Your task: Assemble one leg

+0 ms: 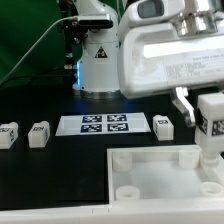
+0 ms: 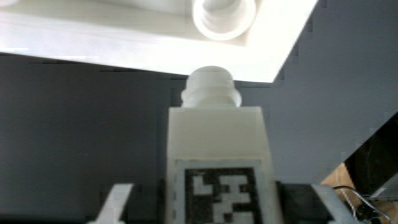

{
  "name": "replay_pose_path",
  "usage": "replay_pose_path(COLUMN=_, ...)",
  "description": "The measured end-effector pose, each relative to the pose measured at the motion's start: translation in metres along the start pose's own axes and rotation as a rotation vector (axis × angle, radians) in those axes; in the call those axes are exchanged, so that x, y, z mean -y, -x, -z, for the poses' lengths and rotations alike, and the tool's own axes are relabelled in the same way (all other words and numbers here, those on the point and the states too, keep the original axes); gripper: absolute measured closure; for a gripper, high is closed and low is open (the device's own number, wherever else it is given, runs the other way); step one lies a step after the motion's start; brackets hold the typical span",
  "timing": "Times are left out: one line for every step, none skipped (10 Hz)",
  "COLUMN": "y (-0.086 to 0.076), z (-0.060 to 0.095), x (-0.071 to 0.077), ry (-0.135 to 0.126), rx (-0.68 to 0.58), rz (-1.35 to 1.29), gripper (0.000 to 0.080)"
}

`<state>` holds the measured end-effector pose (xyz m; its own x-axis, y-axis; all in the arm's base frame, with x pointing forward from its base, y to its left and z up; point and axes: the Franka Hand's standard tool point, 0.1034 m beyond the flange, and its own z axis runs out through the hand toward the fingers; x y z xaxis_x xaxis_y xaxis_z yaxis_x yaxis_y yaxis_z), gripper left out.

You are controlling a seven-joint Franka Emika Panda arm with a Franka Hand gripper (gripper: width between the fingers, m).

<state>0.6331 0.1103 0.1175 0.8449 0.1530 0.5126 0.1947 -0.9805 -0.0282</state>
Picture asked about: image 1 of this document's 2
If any black camera stand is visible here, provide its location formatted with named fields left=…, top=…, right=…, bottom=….
left=57, top=0, right=84, bottom=70

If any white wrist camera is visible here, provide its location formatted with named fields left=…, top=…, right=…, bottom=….
left=118, top=0, right=185, bottom=41

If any white front wall bar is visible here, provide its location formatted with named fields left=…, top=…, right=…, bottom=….
left=0, top=198, right=224, bottom=224

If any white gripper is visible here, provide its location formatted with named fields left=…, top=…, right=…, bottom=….
left=118, top=21, right=224, bottom=127

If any black cable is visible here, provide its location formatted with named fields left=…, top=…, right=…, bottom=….
left=0, top=68, right=76, bottom=90

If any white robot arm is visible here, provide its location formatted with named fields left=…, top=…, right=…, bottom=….
left=75, top=0, right=224, bottom=126

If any white tag sheet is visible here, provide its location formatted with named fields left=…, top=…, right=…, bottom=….
left=56, top=112, right=151, bottom=136

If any white square tabletop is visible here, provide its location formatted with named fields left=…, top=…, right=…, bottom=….
left=107, top=145, right=224, bottom=202

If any grey cable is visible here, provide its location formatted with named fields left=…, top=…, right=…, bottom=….
left=0, top=15, right=79, bottom=88

